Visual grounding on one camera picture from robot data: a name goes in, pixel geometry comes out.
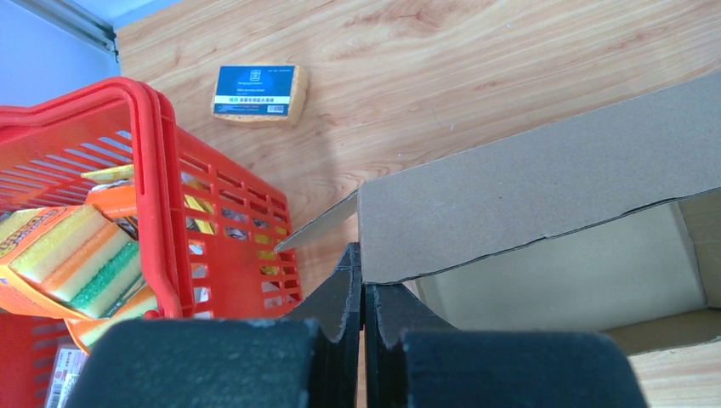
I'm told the orange snack packet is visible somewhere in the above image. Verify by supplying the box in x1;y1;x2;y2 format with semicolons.
81;164;139;240

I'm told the orange sponge pack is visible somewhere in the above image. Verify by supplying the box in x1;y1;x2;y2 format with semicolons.
1;205;145;320

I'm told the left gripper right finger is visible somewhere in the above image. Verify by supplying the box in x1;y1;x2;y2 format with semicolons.
364;284;646;407

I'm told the red plastic shopping basket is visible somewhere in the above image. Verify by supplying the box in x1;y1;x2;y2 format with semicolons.
1;77;303;407

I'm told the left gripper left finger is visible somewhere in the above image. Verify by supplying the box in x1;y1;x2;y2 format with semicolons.
66;243;361;407

